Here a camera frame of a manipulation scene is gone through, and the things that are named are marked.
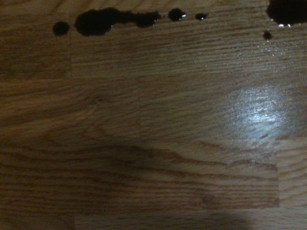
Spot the elongated dark liquid puddle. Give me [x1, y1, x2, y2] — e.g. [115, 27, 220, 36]
[74, 7, 163, 37]

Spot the large dark liquid puddle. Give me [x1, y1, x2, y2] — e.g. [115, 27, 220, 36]
[266, 0, 307, 27]

